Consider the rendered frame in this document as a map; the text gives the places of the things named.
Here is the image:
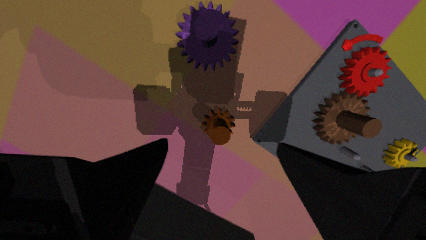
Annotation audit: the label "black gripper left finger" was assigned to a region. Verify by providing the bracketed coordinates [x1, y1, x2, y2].
[0, 138, 168, 240]

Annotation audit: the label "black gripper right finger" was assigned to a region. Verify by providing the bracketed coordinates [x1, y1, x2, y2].
[277, 143, 426, 240]

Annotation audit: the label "dark purple gear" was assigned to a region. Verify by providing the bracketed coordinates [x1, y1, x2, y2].
[175, 1, 239, 71]

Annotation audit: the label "yellow gear with black stripe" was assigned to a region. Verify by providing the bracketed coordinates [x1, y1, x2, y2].
[382, 138, 420, 169]

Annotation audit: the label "red gear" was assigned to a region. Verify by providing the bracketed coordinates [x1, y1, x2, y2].
[338, 46, 391, 97]

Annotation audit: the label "brown toothed gear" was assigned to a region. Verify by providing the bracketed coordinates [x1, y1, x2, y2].
[313, 91, 382, 144]

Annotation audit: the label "red curved arrow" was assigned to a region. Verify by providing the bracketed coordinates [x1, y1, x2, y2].
[341, 34, 384, 51]

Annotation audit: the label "orange gear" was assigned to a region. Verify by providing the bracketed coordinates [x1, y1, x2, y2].
[201, 107, 236, 145]

